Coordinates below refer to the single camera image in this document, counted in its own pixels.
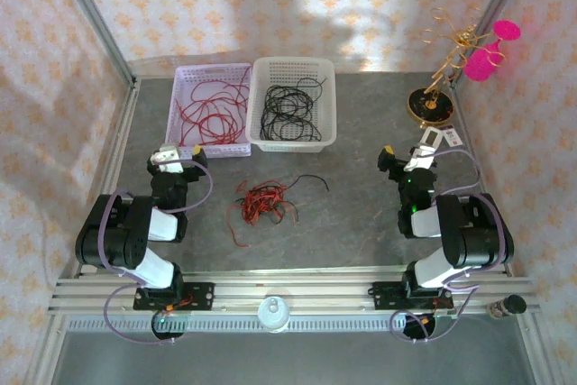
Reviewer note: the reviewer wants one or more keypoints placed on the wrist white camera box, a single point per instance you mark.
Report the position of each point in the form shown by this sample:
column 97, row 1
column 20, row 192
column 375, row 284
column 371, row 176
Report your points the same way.
column 166, row 158
column 419, row 158

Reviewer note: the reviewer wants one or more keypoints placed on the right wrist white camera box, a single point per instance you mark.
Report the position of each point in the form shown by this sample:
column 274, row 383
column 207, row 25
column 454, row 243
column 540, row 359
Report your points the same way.
column 419, row 158

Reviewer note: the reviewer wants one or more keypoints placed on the aluminium side rail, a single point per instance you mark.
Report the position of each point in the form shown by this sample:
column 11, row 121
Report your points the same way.
column 115, row 150
column 532, row 349

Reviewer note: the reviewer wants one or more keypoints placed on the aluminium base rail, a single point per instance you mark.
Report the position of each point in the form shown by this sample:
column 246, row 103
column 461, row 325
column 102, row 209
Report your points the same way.
column 315, row 288

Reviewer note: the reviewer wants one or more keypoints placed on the dark small bottle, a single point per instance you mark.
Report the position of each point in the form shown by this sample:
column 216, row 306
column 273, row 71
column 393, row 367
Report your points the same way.
column 507, row 305

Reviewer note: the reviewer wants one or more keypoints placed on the lavender plastic basket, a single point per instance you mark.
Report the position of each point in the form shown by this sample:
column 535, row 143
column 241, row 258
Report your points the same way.
column 173, row 141

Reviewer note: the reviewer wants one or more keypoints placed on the white round knob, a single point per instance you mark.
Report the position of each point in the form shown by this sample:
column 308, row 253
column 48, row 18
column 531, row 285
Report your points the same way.
column 273, row 313

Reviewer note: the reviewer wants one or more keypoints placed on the pink wine glass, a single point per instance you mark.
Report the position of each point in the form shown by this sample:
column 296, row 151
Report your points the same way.
column 479, row 66

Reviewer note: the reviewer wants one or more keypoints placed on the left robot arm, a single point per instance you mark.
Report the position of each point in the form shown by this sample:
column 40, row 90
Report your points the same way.
column 130, row 231

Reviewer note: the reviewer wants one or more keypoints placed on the white digital timer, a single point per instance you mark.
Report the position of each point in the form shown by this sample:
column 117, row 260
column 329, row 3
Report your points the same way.
column 433, row 136

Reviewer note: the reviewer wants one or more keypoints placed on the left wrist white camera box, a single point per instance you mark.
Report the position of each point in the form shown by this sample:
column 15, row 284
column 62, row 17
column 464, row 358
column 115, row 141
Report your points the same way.
column 166, row 158

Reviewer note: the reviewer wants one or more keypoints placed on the white plastic basket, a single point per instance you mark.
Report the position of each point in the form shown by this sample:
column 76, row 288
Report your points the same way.
column 293, row 147

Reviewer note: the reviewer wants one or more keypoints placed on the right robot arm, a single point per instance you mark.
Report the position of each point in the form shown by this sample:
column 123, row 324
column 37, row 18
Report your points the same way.
column 469, row 231

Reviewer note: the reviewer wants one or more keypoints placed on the small printed card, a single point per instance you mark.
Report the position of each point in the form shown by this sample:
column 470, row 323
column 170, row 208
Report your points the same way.
column 452, row 137

